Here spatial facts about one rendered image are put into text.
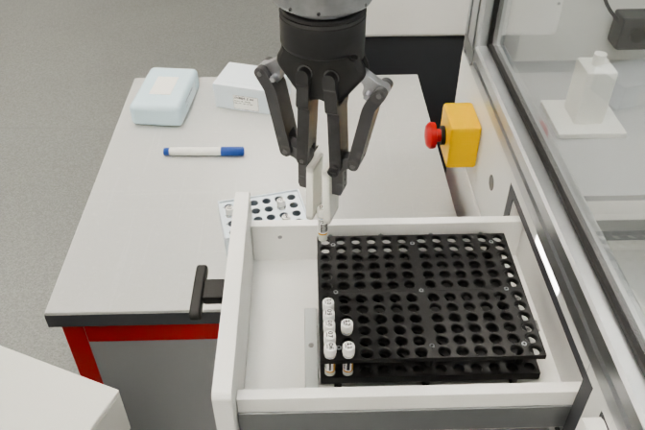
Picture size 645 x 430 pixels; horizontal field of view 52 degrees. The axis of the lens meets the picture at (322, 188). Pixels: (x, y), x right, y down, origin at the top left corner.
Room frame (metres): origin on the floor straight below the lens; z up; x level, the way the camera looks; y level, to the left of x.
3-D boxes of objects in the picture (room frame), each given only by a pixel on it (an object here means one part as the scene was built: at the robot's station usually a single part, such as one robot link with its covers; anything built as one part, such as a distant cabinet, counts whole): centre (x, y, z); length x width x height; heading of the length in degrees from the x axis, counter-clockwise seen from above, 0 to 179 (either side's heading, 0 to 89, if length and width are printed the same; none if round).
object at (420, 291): (0.49, -0.11, 0.87); 0.22 x 0.18 x 0.06; 92
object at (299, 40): (0.54, 0.00, 1.16); 0.08 x 0.07 x 0.09; 70
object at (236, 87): (1.11, 0.13, 0.79); 0.13 x 0.09 x 0.05; 75
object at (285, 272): (0.49, -0.12, 0.86); 0.40 x 0.26 x 0.06; 92
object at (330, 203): (0.54, -0.01, 1.00); 0.03 x 0.01 x 0.07; 160
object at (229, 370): (0.48, 0.09, 0.87); 0.29 x 0.02 x 0.11; 2
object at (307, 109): (0.54, 0.01, 1.09); 0.04 x 0.01 x 0.11; 160
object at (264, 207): (0.73, 0.09, 0.78); 0.12 x 0.08 x 0.04; 104
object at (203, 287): (0.48, 0.12, 0.91); 0.07 x 0.04 x 0.01; 2
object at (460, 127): (0.82, -0.20, 0.88); 0.07 x 0.05 x 0.07; 2
